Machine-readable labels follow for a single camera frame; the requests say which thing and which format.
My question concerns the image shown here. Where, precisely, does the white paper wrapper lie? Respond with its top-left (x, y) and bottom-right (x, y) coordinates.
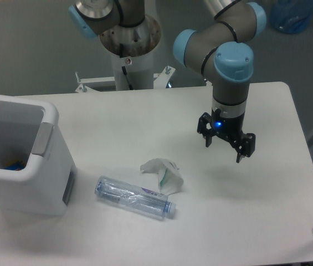
top-left (140, 158), bottom-right (184, 196)

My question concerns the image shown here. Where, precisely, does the white pedestal base frame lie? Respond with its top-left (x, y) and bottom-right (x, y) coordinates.
top-left (75, 65), bottom-right (176, 93)

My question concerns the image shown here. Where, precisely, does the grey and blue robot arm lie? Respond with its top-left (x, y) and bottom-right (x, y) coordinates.
top-left (69, 1), bottom-right (266, 160)

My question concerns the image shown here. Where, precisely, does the crushed clear plastic bottle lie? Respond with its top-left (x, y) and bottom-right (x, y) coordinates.
top-left (95, 176), bottom-right (176, 219)

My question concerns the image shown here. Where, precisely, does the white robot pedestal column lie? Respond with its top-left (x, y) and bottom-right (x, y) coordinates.
top-left (100, 15), bottom-right (161, 77)

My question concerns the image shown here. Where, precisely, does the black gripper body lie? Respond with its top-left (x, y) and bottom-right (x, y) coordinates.
top-left (211, 104), bottom-right (245, 145)

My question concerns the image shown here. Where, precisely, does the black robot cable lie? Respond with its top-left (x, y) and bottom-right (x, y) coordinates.
top-left (119, 43), bottom-right (134, 90)

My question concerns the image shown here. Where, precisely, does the white plastic trash can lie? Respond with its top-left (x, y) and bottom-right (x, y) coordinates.
top-left (0, 95), bottom-right (76, 216)

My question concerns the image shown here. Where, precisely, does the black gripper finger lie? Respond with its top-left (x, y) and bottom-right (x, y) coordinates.
top-left (230, 132), bottom-right (256, 163)
top-left (197, 112), bottom-right (214, 147)

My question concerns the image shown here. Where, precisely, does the colourful trash inside can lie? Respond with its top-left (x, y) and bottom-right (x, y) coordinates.
top-left (4, 160), bottom-right (26, 171)

